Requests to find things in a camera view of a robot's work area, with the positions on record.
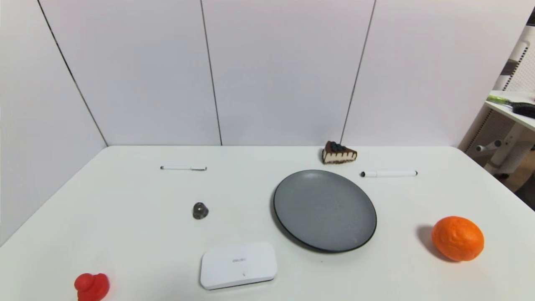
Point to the chocolate blueberry cake slice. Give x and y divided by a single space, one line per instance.
337 154

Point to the gray round plate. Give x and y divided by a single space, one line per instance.
325 211

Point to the thin white pen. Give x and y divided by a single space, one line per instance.
184 168

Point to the small gray metal knob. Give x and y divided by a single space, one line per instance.
200 210

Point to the white rectangular deli box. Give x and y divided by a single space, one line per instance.
238 265

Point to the white marker with black cap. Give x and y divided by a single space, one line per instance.
391 173

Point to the orange fruit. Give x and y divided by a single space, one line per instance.
457 238

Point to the red rubber duck toy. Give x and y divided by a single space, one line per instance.
92 286

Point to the green item on desk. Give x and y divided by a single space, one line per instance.
499 99

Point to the white background desk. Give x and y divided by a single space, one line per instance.
508 144

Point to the black item on desk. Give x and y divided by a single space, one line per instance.
524 110

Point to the white perforated panel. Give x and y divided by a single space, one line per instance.
522 62

